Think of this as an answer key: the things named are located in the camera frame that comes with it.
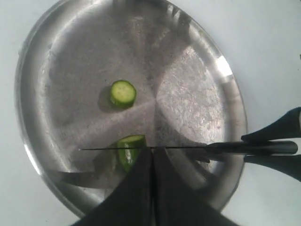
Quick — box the round cut cucumber slice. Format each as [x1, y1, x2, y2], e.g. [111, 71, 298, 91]
[110, 80, 137, 108]

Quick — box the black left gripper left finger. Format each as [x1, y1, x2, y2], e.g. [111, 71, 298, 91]
[73, 148, 152, 226]

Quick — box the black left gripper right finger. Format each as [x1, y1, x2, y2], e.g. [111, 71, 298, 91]
[152, 148, 237, 226]

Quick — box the round steel plate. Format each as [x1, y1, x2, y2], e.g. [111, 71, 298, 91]
[15, 0, 247, 217]

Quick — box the black kitchen knife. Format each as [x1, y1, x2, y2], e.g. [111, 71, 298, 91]
[79, 140, 299, 163]

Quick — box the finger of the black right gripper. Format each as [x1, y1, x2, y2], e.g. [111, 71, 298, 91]
[244, 155, 301, 182]
[241, 107, 301, 141]

